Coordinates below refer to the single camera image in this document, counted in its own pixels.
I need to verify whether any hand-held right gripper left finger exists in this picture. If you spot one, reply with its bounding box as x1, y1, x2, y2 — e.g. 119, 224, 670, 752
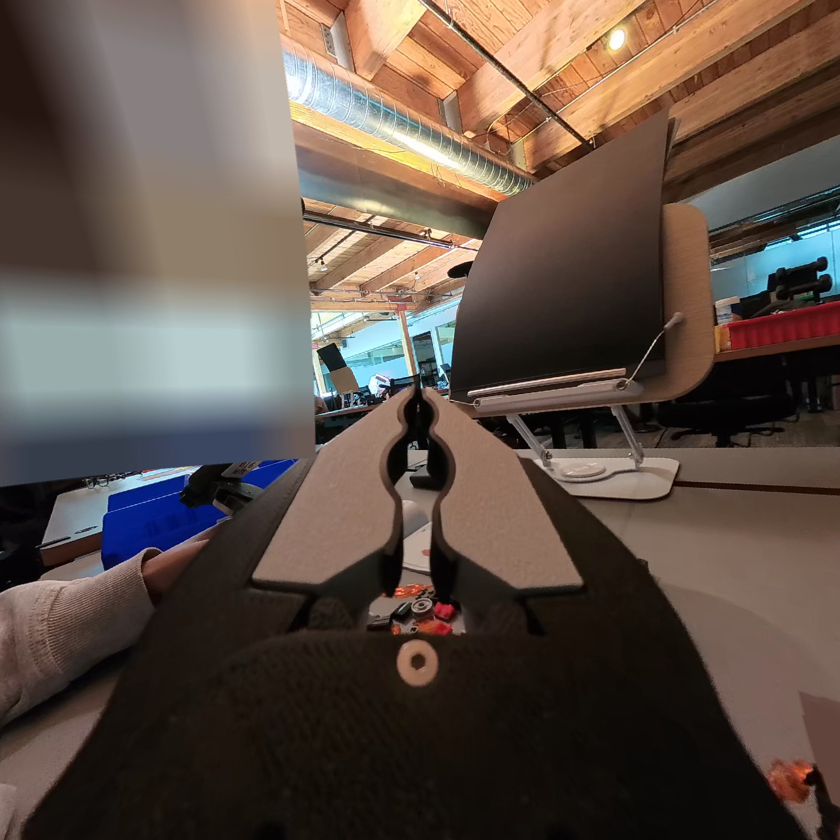
251, 386, 417, 598

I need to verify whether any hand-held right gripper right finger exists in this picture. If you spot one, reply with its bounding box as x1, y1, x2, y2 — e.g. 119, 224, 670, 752
423, 387, 586, 602

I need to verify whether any pile of lego pieces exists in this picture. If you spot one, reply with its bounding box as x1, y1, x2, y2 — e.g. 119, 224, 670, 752
366, 580, 468, 639

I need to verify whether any person's left forearm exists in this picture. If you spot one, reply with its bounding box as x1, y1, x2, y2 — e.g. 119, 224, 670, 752
0, 548, 162, 731

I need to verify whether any open lego instruction booklet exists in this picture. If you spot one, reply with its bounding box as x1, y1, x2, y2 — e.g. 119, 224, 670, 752
399, 499, 435, 574

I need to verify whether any flame-headed black lego minifigure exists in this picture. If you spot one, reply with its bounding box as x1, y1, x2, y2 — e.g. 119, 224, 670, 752
766, 756, 840, 840

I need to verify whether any person's left hand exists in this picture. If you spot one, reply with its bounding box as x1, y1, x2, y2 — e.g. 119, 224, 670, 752
140, 527, 219, 606

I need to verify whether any blue plastic bin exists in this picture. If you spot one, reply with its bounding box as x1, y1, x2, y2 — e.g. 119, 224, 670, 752
100, 458, 298, 573

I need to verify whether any black desk stand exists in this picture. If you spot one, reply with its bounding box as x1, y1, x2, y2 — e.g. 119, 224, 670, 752
408, 448, 455, 491

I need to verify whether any white laptop stand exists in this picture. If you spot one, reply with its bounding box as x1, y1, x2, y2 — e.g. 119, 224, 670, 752
466, 366, 681, 501

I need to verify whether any wooden side table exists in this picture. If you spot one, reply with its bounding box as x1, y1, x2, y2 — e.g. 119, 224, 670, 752
38, 487, 114, 568

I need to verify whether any black office chair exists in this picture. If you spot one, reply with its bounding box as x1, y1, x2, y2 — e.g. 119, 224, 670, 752
658, 377, 796, 449

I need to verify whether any black laptop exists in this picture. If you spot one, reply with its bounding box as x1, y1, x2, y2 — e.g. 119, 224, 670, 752
449, 108, 678, 403

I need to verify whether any beige curved desk divider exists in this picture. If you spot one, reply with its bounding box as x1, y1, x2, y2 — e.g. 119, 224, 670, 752
626, 202, 717, 403

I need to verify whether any red plastic bin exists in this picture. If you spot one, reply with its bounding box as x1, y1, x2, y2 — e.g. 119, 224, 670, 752
727, 302, 840, 353

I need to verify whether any black dumbbell-shaped equipment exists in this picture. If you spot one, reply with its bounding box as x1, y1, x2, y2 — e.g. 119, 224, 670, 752
766, 256, 835, 304

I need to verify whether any silver ventilation duct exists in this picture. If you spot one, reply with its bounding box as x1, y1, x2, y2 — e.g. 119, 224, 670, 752
281, 36, 538, 199

